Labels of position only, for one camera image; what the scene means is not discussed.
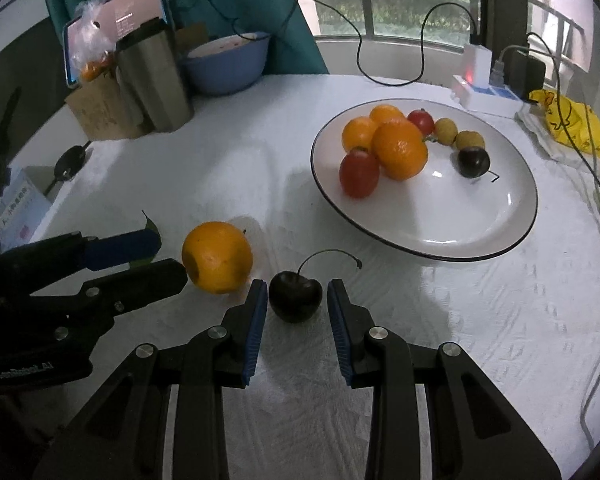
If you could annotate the black spoon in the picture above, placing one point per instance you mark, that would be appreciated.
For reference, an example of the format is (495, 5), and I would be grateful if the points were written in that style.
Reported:
(69, 164)

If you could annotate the orange with stem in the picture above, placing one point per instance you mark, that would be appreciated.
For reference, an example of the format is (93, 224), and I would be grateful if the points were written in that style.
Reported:
(217, 257)

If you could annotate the stainless steel tumbler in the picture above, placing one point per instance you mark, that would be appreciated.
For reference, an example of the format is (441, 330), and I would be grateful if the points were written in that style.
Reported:
(150, 82)

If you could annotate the dark plum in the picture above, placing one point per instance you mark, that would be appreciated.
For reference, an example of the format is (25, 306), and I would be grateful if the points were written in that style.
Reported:
(474, 162)

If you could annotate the white paper card box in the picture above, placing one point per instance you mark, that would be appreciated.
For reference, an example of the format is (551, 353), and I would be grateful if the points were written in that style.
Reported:
(22, 209)

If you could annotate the blue bowl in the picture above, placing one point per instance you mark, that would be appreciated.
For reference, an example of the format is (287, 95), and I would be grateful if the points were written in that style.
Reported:
(227, 65)

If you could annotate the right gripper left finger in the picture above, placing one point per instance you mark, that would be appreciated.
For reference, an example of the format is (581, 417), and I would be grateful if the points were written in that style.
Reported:
(121, 431)

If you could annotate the dark cherry with stem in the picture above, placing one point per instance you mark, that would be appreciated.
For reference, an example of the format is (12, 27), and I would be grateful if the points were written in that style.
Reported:
(295, 298)

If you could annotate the large orange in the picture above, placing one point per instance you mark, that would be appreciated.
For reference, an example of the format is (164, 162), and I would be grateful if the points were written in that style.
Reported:
(358, 134)

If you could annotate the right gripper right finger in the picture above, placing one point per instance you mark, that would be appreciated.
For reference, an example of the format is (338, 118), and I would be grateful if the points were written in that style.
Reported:
(475, 433)

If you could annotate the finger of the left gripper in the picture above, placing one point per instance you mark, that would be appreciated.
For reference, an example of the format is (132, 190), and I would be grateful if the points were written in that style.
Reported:
(118, 293)
(73, 252)

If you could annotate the tablet screen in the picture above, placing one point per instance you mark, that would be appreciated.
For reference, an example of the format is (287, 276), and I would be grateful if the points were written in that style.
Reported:
(117, 19)

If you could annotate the green leaf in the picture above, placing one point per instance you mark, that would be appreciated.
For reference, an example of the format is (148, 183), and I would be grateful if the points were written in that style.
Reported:
(151, 226)

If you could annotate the plastic bag of fruit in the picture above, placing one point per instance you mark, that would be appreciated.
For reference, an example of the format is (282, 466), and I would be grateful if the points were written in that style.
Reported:
(94, 39)

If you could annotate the small red tomato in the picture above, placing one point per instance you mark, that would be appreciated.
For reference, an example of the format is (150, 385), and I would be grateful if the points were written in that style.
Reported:
(422, 120)

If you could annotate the black power adapter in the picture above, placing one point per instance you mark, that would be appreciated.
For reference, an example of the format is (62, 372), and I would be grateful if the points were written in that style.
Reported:
(525, 74)

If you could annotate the white charger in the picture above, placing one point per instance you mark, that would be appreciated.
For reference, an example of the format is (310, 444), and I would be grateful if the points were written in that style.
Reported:
(476, 64)

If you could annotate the cardboard box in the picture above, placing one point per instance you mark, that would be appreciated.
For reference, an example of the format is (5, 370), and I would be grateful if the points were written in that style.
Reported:
(99, 108)

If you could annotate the brown-green lychee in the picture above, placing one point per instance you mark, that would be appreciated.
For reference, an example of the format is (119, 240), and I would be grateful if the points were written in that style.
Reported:
(469, 139)

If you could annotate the white round plate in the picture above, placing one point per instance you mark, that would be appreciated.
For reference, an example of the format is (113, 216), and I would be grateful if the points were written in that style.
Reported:
(437, 214)

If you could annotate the balcony railing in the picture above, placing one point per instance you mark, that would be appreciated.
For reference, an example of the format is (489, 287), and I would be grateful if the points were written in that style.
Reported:
(567, 26)

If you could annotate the white power strip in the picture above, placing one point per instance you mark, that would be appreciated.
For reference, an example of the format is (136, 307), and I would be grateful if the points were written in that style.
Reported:
(497, 101)

